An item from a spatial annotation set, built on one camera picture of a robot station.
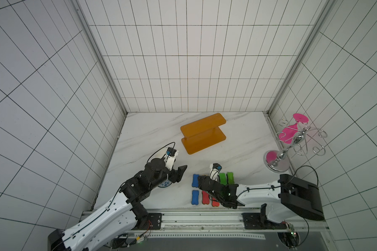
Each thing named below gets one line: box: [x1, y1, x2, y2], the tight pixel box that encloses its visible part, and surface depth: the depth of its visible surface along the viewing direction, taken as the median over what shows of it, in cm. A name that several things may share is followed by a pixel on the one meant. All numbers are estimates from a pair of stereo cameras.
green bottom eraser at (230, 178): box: [227, 171, 235, 185], surface depth 87 cm
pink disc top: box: [292, 112, 309, 123], surface depth 81 cm
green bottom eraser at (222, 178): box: [219, 172, 228, 186], surface depth 87 cm
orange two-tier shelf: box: [180, 112, 227, 155], surface depth 100 cm
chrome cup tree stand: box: [263, 118, 328, 173], surface depth 76 cm
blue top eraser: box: [191, 189, 199, 205], surface depth 81 cm
